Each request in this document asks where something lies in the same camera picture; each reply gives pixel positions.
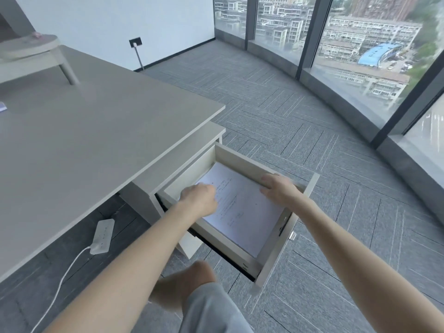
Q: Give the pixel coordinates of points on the person's right fingers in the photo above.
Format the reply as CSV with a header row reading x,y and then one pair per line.
x,y
269,185

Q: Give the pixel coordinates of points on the person's bare leg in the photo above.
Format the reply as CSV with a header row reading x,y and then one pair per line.
x,y
184,284

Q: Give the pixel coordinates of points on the person's left fingers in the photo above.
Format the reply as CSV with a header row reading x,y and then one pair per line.
x,y
211,201

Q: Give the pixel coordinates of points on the white power strip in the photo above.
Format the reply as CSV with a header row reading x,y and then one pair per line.
x,y
102,237

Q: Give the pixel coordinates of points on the person's left forearm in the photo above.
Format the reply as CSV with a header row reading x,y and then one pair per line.
x,y
125,270

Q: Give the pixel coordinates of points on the white desk drawer cabinet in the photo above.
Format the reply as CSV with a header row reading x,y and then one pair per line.
x,y
166,169

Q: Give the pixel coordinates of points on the black drawer slide rail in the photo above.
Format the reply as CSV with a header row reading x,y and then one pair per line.
x,y
283,225

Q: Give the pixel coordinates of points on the dark window mullion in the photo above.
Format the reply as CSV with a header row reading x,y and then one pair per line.
x,y
314,34
412,97
252,20

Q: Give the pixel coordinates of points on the black wall socket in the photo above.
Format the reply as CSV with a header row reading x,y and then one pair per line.
x,y
134,42

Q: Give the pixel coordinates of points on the person's right hand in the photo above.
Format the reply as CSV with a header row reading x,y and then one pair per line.
x,y
282,189

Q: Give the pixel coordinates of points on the white desktop riser shelf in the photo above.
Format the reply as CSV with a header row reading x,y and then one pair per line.
x,y
31,53

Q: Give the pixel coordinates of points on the person's left hand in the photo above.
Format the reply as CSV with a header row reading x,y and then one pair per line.
x,y
197,201

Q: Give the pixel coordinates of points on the grey shorts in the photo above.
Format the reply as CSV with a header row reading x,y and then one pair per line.
x,y
215,312

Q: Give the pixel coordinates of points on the small purple object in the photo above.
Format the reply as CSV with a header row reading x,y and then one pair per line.
x,y
2,107

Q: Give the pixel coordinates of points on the white desk drawer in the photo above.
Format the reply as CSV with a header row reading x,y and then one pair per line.
x,y
242,159

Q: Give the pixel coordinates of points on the printed white paper sheets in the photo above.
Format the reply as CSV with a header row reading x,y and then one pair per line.
x,y
249,218

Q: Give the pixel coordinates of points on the person's right forearm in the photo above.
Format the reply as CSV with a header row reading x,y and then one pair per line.
x,y
353,260

